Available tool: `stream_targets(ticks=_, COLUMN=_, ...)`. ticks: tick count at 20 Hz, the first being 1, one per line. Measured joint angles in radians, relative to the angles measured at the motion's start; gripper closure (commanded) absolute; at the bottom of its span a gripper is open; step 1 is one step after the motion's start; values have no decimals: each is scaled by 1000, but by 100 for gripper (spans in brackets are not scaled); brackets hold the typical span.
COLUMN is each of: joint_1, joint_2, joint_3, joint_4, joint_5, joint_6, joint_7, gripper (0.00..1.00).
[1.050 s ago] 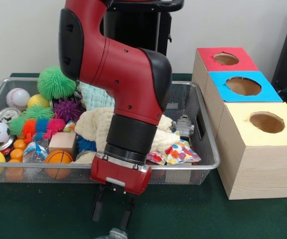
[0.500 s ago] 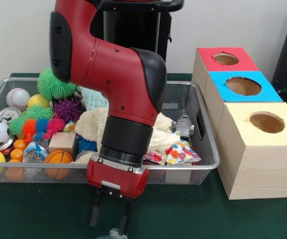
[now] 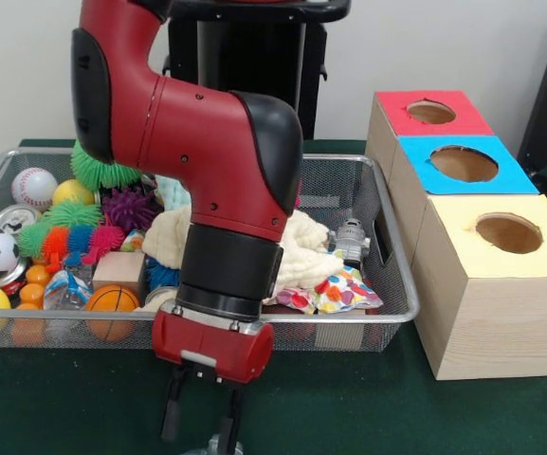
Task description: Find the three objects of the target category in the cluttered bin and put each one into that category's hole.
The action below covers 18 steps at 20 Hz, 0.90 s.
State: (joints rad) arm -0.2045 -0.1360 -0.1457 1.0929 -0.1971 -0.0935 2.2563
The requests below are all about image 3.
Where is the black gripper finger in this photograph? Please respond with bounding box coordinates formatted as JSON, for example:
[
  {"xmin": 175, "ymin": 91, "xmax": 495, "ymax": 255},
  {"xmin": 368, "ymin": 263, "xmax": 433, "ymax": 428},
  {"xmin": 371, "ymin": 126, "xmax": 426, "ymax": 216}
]
[
  {"xmin": 160, "ymin": 367, "xmax": 187, "ymax": 443},
  {"xmin": 218, "ymin": 383, "xmax": 245, "ymax": 455}
]

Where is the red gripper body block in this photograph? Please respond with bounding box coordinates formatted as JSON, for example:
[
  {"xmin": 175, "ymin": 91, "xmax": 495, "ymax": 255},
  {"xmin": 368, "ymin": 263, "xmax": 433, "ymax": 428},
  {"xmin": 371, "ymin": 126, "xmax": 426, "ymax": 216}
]
[{"xmin": 152, "ymin": 310, "xmax": 275, "ymax": 384}]

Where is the clear packet with blue print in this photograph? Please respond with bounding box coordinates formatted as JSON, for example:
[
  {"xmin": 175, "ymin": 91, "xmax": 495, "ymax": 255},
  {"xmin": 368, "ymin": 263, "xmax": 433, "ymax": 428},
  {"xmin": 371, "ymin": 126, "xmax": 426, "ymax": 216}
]
[{"xmin": 205, "ymin": 433, "xmax": 245, "ymax": 455}]

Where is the cream waffle cloth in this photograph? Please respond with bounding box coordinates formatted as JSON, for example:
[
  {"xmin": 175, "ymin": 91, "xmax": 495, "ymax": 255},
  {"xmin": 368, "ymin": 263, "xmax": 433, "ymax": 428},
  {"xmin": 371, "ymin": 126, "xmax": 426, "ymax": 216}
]
[{"xmin": 133, "ymin": 208, "xmax": 345, "ymax": 314}]

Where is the white cloth with colourful dots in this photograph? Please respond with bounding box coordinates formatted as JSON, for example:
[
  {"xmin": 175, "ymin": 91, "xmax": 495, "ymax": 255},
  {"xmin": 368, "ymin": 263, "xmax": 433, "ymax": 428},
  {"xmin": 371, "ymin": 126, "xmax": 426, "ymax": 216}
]
[{"xmin": 263, "ymin": 264, "xmax": 384, "ymax": 315}]

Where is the green spiky rubber ball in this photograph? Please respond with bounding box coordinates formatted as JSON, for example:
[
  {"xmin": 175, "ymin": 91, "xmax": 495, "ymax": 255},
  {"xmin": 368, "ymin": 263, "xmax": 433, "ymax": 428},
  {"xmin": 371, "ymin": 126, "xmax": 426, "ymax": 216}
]
[{"xmin": 70, "ymin": 141, "xmax": 144, "ymax": 191}]

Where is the wooden box with three holes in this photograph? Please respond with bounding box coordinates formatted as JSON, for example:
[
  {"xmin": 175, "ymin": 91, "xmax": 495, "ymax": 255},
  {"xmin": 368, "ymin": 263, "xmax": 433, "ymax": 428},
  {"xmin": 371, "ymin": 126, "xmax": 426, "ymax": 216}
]
[{"xmin": 365, "ymin": 89, "xmax": 547, "ymax": 381}]

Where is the orange toy basketball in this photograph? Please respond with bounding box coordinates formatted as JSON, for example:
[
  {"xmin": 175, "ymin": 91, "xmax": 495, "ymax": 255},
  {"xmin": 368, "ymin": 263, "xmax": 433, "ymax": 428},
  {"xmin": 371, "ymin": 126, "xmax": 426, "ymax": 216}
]
[{"xmin": 83, "ymin": 283, "xmax": 141, "ymax": 343}]

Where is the light wooden cube block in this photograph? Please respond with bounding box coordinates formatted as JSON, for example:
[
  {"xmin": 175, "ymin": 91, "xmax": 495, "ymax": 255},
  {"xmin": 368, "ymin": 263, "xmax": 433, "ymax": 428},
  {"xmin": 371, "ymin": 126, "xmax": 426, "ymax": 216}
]
[{"xmin": 92, "ymin": 250, "xmax": 148, "ymax": 300}]

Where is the purple spiky rubber ball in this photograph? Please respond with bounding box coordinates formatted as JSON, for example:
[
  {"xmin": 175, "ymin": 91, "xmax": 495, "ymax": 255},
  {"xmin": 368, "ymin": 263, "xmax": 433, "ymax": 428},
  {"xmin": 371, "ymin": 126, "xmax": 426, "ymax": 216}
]
[{"xmin": 100, "ymin": 187, "xmax": 163, "ymax": 233}]

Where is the rainbow spiky caterpillar toy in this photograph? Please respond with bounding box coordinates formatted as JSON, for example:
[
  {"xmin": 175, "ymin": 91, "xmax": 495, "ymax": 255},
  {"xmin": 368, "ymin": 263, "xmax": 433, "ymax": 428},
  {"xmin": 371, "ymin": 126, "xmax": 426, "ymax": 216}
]
[{"xmin": 15, "ymin": 198, "xmax": 128, "ymax": 274}]

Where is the white baseball with red stitches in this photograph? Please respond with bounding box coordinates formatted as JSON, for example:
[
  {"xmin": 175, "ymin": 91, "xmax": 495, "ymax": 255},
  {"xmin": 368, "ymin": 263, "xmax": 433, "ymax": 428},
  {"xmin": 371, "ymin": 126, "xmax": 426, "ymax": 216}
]
[{"xmin": 10, "ymin": 167, "xmax": 60, "ymax": 212}]

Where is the shallow wire mesh bin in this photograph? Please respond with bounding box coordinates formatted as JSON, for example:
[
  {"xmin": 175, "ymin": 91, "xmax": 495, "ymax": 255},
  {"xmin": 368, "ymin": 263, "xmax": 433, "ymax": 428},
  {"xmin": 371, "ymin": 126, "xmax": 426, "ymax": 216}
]
[{"xmin": 0, "ymin": 146, "xmax": 420, "ymax": 353}]

